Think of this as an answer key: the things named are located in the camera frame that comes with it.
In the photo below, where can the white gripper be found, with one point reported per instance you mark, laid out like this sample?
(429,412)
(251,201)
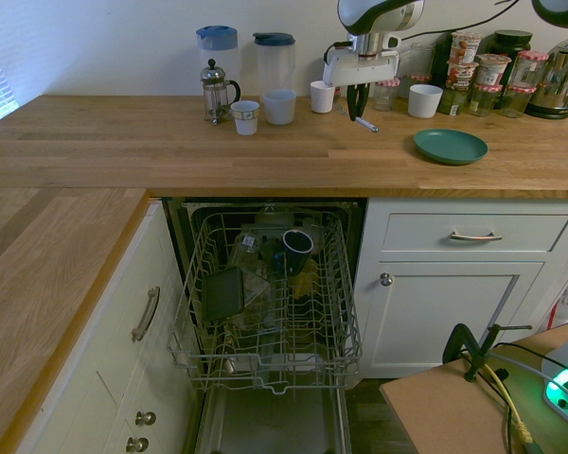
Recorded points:
(364,68)

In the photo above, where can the marker pen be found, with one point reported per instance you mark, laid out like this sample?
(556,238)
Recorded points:
(367,125)

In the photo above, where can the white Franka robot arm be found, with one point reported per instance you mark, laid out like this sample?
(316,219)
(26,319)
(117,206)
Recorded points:
(378,16)

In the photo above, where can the built-in dishwasher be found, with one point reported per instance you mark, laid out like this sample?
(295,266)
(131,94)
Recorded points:
(270,421)

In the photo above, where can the glass jar red checked lid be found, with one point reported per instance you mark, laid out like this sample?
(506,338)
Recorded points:
(517,101)
(532,68)
(485,100)
(421,79)
(385,94)

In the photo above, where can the small white ceramic cup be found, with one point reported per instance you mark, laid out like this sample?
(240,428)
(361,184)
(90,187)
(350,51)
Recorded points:
(322,97)

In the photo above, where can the wide white ceramic cup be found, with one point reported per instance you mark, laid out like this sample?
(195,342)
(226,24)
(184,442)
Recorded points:
(424,101)
(279,108)

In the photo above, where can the empty clear glass jar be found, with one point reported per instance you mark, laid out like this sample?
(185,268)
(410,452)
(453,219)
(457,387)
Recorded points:
(422,59)

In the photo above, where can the dark glass bottle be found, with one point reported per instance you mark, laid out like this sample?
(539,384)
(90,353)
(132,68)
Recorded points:
(441,59)

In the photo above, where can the clear pitcher dark blue lid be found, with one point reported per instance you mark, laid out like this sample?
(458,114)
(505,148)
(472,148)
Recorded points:
(274,61)

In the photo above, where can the dark green jar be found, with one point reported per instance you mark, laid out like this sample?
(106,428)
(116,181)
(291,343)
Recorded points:
(453,101)

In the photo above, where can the teal round plate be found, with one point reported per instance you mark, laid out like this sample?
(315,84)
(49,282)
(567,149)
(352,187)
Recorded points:
(449,146)

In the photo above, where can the red white oatmeal cup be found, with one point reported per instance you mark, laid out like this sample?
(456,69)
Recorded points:
(466,46)
(461,75)

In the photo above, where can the patterned paper cup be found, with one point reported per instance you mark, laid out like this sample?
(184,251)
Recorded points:
(245,118)

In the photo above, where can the grey white oatmeal cup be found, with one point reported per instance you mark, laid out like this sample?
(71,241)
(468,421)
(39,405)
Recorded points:
(492,70)

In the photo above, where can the glass French press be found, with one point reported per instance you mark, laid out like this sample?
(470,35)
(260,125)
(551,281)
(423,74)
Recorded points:
(216,92)

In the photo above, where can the white bowl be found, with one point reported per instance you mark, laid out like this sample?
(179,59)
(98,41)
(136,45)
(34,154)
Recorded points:
(274,218)

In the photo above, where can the clear pitcher light blue lid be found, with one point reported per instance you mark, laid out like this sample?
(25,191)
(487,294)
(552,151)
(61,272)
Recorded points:
(218,47)

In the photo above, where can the large black lidded jar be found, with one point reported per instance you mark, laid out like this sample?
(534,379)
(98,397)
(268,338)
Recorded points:
(509,45)

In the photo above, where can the dark blue mug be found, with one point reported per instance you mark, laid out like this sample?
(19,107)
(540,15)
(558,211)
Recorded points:
(297,248)

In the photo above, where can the white cabinet drawer front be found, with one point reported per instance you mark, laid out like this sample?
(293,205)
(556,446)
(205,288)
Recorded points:
(473,224)

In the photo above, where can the silver round cabinet knob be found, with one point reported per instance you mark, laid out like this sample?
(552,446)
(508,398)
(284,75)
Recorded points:
(386,279)
(145,418)
(137,445)

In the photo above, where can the clear glass container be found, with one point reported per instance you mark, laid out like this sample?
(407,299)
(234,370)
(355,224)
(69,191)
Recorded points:
(248,250)

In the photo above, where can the yellow plastic item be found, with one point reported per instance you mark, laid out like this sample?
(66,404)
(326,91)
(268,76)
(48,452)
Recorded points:
(307,281)

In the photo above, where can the stainless steel kettle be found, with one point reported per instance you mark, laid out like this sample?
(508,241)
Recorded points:
(561,78)

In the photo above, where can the black square container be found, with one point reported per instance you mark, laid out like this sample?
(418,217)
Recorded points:
(223,293)

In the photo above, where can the white cabinet door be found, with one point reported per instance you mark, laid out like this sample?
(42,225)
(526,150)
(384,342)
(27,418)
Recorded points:
(449,321)

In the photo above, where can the black metal clamp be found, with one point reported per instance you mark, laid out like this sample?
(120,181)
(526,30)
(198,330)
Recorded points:
(459,343)

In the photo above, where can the white corner cabinet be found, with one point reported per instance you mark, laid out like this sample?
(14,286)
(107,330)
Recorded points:
(113,359)

